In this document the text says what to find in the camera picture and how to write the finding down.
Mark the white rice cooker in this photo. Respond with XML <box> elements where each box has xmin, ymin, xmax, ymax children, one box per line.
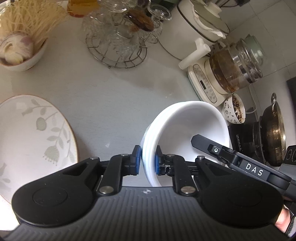
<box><xmin>159</xmin><ymin>0</ymin><xmax>230</xmax><ymax>60</ymax></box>

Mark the person's right hand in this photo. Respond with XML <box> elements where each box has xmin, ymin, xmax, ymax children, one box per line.
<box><xmin>275</xmin><ymin>207</ymin><xmax>295</xmax><ymax>237</ymax></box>

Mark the wire rack with glasses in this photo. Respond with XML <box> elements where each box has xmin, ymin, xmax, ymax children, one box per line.
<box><xmin>81</xmin><ymin>1</ymin><xmax>171</xmax><ymax>69</ymax></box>

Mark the glass health kettle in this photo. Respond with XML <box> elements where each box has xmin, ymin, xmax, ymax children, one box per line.
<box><xmin>187</xmin><ymin>35</ymin><xmax>265</xmax><ymax>107</ymax></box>

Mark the bowl with garlic and noodles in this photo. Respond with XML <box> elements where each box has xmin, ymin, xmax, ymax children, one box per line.
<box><xmin>1</xmin><ymin>1</ymin><xmax>67</xmax><ymax>72</ymax></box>

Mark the patterned bowl with dregs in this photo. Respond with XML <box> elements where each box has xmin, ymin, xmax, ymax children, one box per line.
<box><xmin>223</xmin><ymin>93</ymin><xmax>246</xmax><ymax>125</ymax></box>

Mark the brass pot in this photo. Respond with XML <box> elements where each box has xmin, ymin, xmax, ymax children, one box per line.
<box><xmin>257</xmin><ymin>93</ymin><xmax>286</xmax><ymax>167</ymax></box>

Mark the red-lid glass jar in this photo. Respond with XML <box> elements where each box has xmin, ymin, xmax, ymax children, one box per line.
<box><xmin>67</xmin><ymin>0</ymin><xmax>99</xmax><ymax>18</ymax></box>

